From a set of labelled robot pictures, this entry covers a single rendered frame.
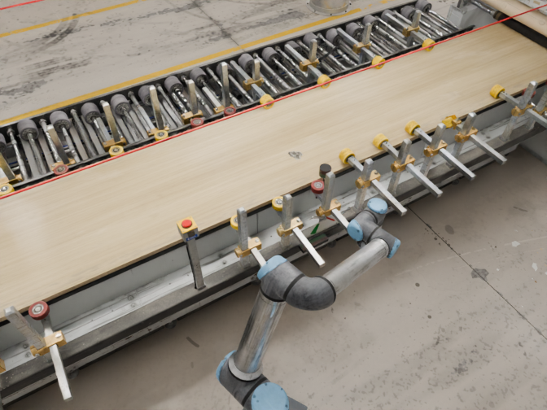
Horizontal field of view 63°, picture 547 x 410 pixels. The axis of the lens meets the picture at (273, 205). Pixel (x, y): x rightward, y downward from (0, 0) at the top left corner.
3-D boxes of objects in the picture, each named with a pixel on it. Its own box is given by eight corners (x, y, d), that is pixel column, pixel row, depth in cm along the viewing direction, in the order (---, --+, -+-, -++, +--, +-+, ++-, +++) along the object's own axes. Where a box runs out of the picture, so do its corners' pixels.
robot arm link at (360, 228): (367, 235, 193) (383, 220, 199) (346, 220, 198) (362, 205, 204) (363, 248, 200) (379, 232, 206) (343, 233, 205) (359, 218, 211)
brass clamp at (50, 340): (67, 344, 201) (63, 340, 197) (36, 359, 196) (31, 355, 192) (63, 333, 204) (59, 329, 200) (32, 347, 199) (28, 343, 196)
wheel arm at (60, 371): (75, 399, 186) (71, 395, 183) (66, 403, 185) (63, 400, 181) (50, 315, 210) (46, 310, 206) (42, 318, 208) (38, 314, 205)
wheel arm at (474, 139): (505, 163, 259) (507, 159, 257) (501, 165, 258) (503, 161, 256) (458, 127, 279) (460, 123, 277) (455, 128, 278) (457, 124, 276)
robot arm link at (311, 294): (318, 307, 145) (407, 237, 194) (290, 283, 151) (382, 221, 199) (307, 329, 151) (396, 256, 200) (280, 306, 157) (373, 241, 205)
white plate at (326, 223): (339, 223, 258) (341, 211, 251) (301, 241, 250) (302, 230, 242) (339, 222, 259) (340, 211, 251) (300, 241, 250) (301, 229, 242)
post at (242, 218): (249, 266, 241) (247, 210, 204) (243, 269, 240) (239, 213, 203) (246, 262, 243) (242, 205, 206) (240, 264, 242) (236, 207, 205)
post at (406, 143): (392, 198, 276) (412, 141, 239) (388, 201, 275) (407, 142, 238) (388, 195, 278) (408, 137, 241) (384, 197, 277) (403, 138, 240)
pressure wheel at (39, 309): (33, 324, 206) (24, 313, 197) (45, 309, 211) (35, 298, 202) (49, 329, 204) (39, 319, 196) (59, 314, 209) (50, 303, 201)
